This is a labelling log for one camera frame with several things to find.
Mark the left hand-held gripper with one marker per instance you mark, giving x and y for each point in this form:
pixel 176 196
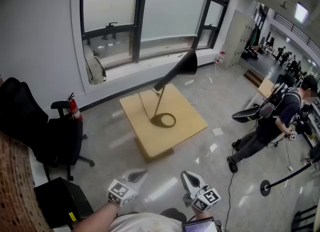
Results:
pixel 120 193

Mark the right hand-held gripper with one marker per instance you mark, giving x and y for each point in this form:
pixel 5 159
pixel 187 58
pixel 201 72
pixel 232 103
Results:
pixel 205 199

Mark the black desk lamp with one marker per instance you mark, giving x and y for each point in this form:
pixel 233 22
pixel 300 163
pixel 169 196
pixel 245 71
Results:
pixel 185 63

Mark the person's right forearm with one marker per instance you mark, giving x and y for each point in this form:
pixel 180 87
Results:
pixel 201 213

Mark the person's left forearm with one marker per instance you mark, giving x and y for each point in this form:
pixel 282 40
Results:
pixel 97 217

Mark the pale yellow table top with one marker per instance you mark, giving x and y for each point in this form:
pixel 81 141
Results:
pixel 266 87

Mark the small wooden table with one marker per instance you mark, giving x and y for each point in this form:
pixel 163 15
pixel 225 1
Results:
pixel 160 142

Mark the small monitor screen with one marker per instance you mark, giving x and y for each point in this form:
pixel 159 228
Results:
pixel 200 226

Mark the person's white shirt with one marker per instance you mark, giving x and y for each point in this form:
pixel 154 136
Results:
pixel 145 223

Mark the white paper sheet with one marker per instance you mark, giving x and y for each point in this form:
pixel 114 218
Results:
pixel 217 131
pixel 189 82

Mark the black box with yellow label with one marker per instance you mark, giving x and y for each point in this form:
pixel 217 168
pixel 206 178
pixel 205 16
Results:
pixel 60 201

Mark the black shell seat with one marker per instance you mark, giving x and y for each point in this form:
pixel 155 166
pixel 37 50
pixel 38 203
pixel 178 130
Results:
pixel 245 116

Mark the black office chair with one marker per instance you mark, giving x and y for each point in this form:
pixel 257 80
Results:
pixel 57 138

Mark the red fire extinguisher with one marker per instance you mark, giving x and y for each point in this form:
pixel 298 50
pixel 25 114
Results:
pixel 74 111

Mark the white power strip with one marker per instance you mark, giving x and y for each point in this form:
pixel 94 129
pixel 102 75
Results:
pixel 210 80

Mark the grey backpack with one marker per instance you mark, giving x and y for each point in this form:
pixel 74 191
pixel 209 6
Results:
pixel 95 69

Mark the wooden step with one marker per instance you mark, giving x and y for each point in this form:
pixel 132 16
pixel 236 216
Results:
pixel 253 77

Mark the beige lockers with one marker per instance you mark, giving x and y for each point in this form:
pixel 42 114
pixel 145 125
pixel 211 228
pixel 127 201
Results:
pixel 238 38

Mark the group of people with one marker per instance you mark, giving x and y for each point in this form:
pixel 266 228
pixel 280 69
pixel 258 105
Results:
pixel 291 63

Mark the black-framed window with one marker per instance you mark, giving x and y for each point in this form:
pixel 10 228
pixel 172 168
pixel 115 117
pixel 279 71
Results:
pixel 137 21

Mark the black balcony railing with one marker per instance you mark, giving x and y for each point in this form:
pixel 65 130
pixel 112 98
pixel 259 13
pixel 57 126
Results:
pixel 297 29

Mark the small rectangular ceiling light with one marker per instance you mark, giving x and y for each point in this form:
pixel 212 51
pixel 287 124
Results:
pixel 301 12

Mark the black stanchion post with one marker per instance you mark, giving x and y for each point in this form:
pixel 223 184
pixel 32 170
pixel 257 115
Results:
pixel 265 188

